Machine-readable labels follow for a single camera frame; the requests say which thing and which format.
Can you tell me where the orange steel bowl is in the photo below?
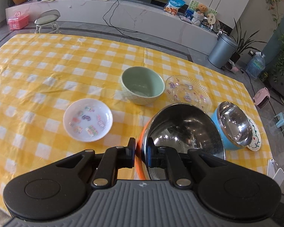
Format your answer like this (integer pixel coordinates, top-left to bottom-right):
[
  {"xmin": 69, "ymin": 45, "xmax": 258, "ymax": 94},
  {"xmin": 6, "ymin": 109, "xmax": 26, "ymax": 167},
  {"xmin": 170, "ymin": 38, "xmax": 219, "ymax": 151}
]
[{"xmin": 135, "ymin": 103, "xmax": 226, "ymax": 180}]

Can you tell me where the white sticker-pattern small plate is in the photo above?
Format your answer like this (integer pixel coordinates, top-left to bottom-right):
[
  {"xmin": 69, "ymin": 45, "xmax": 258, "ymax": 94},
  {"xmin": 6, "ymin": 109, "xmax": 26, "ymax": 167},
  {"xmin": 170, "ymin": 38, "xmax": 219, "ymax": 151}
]
[{"xmin": 62, "ymin": 98, "xmax": 113, "ymax": 142}]

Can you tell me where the clear glass cartoon plate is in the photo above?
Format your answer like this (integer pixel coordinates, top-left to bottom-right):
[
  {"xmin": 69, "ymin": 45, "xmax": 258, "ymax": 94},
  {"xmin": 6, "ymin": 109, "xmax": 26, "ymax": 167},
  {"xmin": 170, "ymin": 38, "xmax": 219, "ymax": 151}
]
[{"xmin": 165, "ymin": 75, "xmax": 212, "ymax": 113}]

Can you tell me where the green ceramic bowl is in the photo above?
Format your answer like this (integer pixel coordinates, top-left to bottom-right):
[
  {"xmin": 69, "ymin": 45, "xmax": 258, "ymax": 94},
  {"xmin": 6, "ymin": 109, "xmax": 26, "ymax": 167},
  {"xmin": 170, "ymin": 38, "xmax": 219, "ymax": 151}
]
[{"xmin": 120, "ymin": 66, "xmax": 165, "ymax": 106}]

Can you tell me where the white floral painted plate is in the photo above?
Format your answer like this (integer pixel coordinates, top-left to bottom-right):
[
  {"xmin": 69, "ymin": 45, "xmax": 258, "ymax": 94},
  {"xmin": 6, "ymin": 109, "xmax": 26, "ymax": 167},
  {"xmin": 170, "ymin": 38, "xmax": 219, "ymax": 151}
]
[{"xmin": 247, "ymin": 115, "xmax": 262, "ymax": 152}]

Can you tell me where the yellow white checkered tablecloth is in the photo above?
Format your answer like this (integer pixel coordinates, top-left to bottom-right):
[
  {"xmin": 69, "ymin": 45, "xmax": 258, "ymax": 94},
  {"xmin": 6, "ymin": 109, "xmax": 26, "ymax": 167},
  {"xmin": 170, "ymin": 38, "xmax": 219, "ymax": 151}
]
[{"xmin": 0, "ymin": 34, "xmax": 272, "ymax": 210}]

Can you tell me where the pink small heater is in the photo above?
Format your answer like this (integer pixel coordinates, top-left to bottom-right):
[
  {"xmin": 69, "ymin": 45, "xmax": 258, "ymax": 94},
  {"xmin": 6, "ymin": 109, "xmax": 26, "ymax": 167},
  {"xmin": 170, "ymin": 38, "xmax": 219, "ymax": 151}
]
[{"xmin": 252, "ymin": 87, "xmax": 270, "ymax": 109}]

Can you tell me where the white grey phone stand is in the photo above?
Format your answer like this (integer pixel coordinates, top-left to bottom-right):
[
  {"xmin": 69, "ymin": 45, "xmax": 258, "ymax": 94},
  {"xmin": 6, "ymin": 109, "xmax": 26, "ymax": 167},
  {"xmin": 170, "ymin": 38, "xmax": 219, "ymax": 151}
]
[{"xmin": 266, "ymin": 158, "xmax": 284, "ymax": 186}]

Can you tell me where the grey metal trash bin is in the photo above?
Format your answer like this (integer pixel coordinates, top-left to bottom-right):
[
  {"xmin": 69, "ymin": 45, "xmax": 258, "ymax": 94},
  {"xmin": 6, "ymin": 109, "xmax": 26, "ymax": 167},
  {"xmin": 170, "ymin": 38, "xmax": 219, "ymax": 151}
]
[{"xmin": 208, "ymin": 33, "xmax": 238, "ymax": 69}]

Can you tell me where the light blue plastic stool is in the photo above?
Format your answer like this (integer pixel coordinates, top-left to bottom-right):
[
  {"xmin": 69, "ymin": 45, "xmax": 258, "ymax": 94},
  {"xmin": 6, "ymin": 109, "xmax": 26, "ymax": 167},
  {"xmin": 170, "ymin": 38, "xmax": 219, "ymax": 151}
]
[{"xmin": 273, "ymin": 112, "xmax": 284, "ymax": 132}]

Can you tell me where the blue water jug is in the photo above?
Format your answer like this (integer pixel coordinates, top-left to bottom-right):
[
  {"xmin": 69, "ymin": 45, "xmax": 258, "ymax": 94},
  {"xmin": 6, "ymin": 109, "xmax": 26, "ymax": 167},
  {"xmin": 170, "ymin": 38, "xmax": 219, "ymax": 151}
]
[{"xmin": 245, "ymin": 52, "xmax": 266, "ymax": 80}]

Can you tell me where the green potted plant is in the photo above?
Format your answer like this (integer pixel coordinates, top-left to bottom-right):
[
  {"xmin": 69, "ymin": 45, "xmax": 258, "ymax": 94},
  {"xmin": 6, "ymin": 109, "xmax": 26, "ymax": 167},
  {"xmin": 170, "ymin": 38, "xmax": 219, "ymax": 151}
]
[{"xmin": 230, "ymin": 19, "xmax": 267, "ymax": 64}]

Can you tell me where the teddy bear toy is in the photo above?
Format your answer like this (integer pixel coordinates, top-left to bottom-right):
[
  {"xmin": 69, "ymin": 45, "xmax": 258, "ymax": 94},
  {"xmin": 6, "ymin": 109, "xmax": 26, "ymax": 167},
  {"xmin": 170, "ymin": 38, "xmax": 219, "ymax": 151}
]
[{"xmin": 195, "ymin": 3, "xmax": 208, "ymax": 16}]

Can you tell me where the blue snack bag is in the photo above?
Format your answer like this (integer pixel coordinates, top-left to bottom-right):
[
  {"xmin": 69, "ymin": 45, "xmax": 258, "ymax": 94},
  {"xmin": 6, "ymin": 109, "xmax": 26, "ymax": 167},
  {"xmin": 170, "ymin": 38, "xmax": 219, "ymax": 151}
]
[{"xmin": 164, "ymin": 0, "xmax": 185, "ymax": 15}]

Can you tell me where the grey round chair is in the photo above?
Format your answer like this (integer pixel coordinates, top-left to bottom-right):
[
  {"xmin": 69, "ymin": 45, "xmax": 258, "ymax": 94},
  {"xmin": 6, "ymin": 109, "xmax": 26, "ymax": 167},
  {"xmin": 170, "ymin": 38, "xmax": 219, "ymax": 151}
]
[{"xmin": 34, "ymin": 9, "xmax": 61, "ymax": 34}]

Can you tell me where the pink storage box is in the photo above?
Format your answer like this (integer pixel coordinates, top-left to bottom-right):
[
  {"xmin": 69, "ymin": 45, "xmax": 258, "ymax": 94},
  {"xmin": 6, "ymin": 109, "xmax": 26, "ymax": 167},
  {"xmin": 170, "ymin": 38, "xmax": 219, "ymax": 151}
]
[{"xmin": 7, "ymin": 14, "xmax": 29, "ymax": 30}]

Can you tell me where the black power cable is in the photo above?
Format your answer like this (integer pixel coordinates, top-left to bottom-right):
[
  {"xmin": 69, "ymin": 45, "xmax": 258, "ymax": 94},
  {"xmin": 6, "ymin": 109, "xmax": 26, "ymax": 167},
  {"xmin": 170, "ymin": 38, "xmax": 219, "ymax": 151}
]
[{"xmin": 102, "ymin": 0, "xmax": 152, "ymax": 41}]

